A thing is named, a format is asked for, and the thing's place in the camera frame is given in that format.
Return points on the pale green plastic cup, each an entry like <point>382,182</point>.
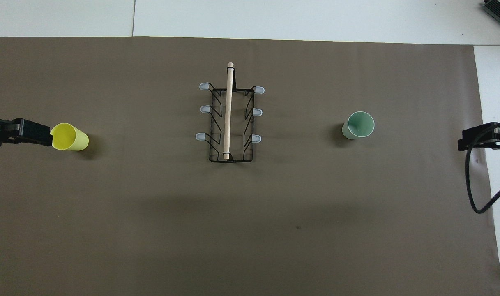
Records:
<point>358,125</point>

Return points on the yellow plastic cup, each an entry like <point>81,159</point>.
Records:
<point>71,139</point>

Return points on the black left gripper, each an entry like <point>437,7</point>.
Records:
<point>1,131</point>

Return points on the brown table mat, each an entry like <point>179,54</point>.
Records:
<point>151,226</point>

